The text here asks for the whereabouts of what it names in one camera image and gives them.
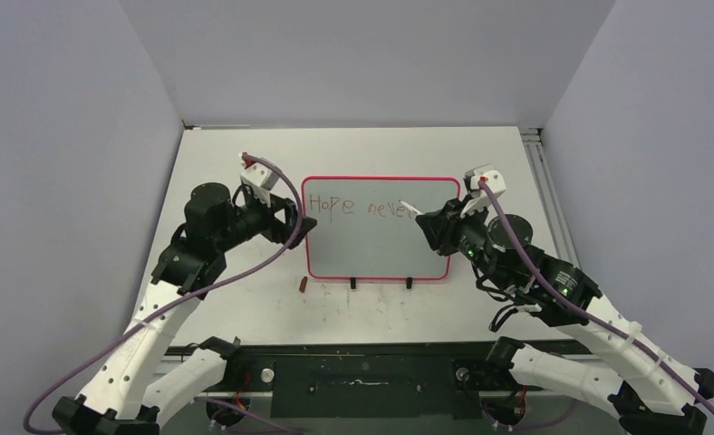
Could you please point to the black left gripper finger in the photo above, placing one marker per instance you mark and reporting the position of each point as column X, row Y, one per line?
column 285, row 210
column 289, row 234

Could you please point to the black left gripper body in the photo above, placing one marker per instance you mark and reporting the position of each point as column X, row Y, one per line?
column 255, row 217

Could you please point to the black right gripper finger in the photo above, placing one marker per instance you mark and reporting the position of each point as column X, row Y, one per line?
column 451, row 207
column 436, row 231

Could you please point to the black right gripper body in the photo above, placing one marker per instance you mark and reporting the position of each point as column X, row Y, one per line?
column 467, row 232

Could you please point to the white whiteboard marker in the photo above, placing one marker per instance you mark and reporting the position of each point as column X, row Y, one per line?
column 413, row 212

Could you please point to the pink framed whiteboard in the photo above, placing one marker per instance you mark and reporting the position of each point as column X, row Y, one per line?
column 363, row 231

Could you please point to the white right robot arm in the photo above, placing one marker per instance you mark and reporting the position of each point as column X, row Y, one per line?
column 639, row 385

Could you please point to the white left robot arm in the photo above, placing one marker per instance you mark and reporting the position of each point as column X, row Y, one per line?
column 124, row 396

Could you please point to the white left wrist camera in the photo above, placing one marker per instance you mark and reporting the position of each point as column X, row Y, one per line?
column 260, row 175

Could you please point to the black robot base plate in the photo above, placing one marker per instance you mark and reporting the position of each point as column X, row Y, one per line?
column 367, row 380

